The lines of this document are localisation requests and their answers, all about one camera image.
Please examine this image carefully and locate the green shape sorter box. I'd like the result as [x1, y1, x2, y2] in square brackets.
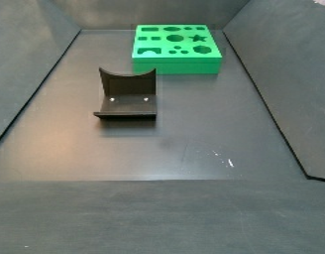
[131, 24, 222, 74]

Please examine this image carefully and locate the black curved holder bracket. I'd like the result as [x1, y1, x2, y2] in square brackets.
[93, 68, 157, 119]

